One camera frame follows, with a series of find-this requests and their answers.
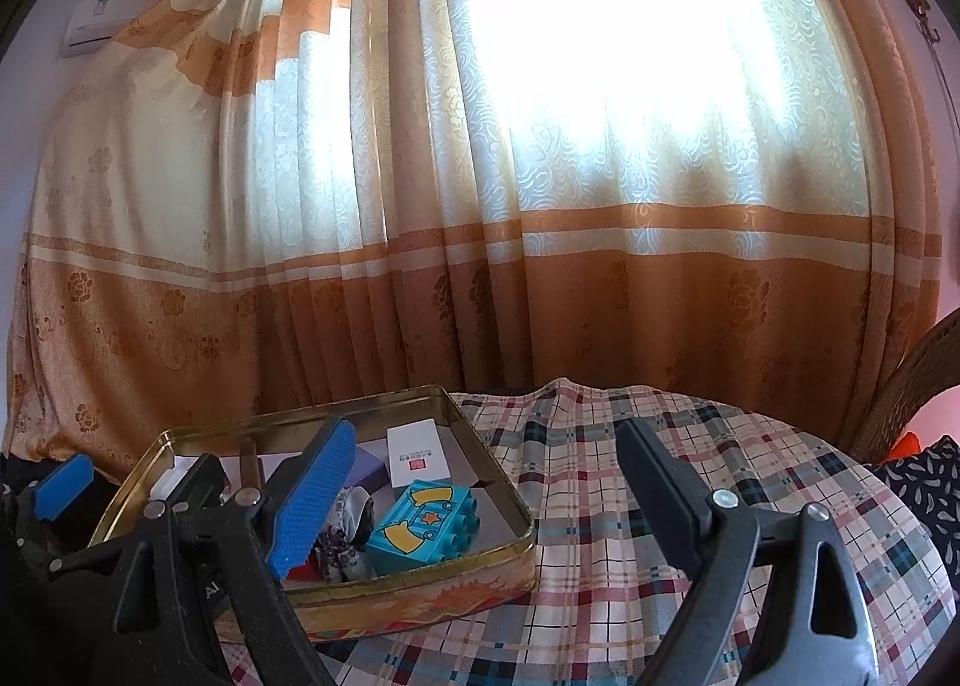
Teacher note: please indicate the plaid tablecloth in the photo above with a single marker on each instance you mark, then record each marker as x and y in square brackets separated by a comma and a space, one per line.
[605, 595]

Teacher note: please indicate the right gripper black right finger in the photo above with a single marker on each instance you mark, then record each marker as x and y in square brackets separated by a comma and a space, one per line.
[813, 626]

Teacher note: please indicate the white power adapter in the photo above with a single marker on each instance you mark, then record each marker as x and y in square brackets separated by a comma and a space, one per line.
[170, 478]

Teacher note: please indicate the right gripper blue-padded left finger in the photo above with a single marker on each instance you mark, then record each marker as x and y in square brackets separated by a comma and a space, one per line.
[164, 625]

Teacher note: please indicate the purple box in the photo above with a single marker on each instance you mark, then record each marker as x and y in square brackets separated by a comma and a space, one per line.
[368, 472]

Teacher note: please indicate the orange cream floral curtain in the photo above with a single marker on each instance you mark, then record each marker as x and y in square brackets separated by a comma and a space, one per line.
[245, 206]

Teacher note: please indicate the red toy building brick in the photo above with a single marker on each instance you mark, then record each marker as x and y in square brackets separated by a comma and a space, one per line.
[307, 572]

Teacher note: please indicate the white air conditioner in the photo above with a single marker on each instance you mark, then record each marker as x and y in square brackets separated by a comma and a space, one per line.
[95, 22]

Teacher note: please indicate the wicker chair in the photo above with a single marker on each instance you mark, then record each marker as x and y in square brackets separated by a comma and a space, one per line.
[930, 368]

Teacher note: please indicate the blue toy building brick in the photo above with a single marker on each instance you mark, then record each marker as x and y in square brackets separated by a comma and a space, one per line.
[431, 522]

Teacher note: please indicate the white cardboard box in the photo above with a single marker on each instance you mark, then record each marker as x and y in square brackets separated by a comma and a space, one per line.
[415, 453]

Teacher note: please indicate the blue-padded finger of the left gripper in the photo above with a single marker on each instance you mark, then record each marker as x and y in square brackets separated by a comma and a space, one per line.
[184, 533]

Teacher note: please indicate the brown rectangular bar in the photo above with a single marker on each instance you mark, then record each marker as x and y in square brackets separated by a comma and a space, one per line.
[250, 468]

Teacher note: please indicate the navy leaf-pattern cushion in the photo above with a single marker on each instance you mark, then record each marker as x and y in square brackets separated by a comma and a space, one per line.
[929, 484]

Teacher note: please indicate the gold metal tin tray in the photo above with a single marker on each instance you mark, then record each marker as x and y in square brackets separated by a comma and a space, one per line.
[381, 605]

